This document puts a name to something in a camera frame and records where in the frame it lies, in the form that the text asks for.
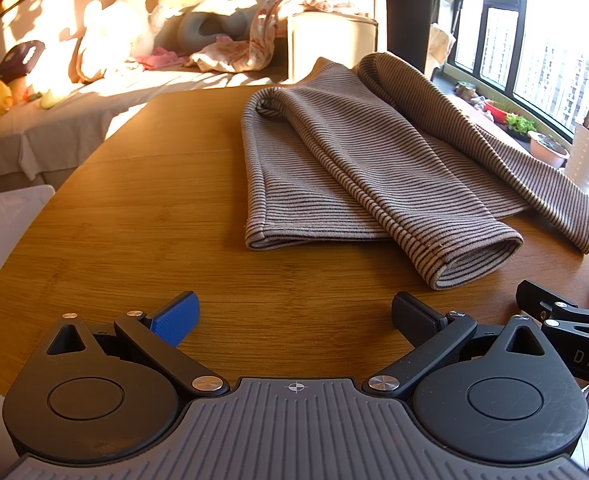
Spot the black cap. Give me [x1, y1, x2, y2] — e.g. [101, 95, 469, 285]
[0, 40, 45, 84]

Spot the pink floral blanket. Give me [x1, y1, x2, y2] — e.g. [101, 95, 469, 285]
[185, 0, 371, 73]

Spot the pink white bowl planter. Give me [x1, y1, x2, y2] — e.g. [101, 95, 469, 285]
[529, 131, 570, 168]

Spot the beige sofa with cover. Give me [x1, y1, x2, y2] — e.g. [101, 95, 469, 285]
[0, 0, 382, 192]

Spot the grey neck pillow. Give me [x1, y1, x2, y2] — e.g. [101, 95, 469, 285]
[177, 9, 251, 54]

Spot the red plant pot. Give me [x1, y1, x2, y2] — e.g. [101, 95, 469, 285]
[484, 101, 508, 125]

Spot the green leafy small plant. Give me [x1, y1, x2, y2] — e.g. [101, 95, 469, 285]
[506, 113, 536, 142]

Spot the pink cloth on sofa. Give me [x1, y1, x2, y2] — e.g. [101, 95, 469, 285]
[135, 47, 186, 70]

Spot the striped grey knit garment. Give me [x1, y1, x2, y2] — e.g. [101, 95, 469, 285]
[241, 53, 589, 290]

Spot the white plush toy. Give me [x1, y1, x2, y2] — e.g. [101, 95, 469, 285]
[76, 0, 168, 82]

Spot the white ribbed plant pot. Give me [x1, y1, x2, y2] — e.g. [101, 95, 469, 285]
[564, 124, 589, 196]

